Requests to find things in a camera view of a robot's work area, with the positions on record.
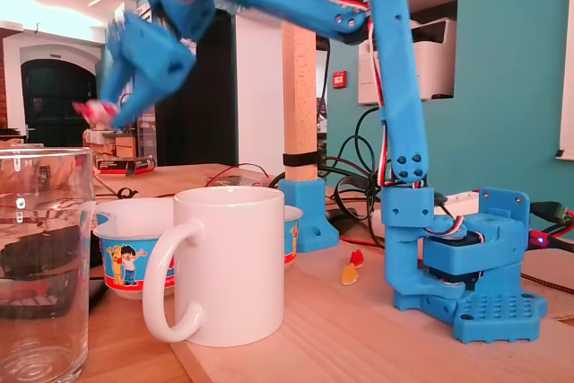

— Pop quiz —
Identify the red white candy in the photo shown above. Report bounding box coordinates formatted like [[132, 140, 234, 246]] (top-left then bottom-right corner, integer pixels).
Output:
[[73, 99, 121, 127]]

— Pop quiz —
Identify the wooden drawer cabinet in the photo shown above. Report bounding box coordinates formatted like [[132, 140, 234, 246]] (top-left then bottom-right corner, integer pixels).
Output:
[[83, 125, 138, 161]]

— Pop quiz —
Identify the dark arched door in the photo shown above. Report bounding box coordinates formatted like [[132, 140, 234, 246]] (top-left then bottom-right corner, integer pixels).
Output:
[[21, 58, 99, 147]]

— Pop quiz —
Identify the red and black flat box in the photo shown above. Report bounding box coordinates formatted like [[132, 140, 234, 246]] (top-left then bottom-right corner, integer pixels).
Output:
[[96, 154, 157, 177]]

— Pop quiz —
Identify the black glass door fridge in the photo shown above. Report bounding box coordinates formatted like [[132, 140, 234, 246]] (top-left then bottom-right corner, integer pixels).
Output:
[[127, 0, 238, 168]]

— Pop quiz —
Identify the plastic cartoon print candy bowl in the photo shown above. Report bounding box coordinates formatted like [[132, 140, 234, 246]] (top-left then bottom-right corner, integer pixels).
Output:
[[91, 196, 305, 301]]

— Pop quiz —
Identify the white ceramic mug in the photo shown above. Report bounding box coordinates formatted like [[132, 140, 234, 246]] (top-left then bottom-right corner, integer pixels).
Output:
[[142, 185, 287, 348]]

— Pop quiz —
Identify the clear drinking glass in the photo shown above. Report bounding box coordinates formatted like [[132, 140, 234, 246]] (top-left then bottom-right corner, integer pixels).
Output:
[[0, 146, 98, 383]]

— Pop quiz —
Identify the yellow gummy candy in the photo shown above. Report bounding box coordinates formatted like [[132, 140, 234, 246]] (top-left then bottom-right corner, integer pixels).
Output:
[[340, 264, 360, 286]]

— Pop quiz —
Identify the white office printer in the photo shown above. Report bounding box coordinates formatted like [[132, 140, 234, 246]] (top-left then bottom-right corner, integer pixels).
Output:
[[357, 17, 458, 106]]

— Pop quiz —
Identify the light wooden base board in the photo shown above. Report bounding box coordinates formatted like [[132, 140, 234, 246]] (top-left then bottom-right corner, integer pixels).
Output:
[[170, 239, 574, 383]]

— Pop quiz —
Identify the dark controller board red LED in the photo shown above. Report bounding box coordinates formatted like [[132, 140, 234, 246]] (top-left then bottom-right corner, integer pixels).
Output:
[[527, 229, 574, 252]]

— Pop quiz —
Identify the wooden camera post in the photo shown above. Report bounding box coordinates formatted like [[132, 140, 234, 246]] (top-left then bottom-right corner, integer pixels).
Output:
[[278, 0, 322, 183]]

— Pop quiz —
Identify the black strap on post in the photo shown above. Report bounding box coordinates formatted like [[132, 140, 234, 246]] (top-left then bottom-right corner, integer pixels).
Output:
[[282, 153, 318, 168]]

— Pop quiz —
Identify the blue printed post mount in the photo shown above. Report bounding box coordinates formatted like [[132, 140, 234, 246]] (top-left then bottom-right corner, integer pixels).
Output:
[[277, 176, 341, 253]]

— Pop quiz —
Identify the black power cable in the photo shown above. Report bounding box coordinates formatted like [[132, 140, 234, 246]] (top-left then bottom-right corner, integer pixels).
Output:
[[320, 107, 391, 261]]

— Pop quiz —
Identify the white red black servo cable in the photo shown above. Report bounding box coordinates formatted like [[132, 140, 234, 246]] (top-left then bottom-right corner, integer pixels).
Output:
[[304, 0, 396, 189]]

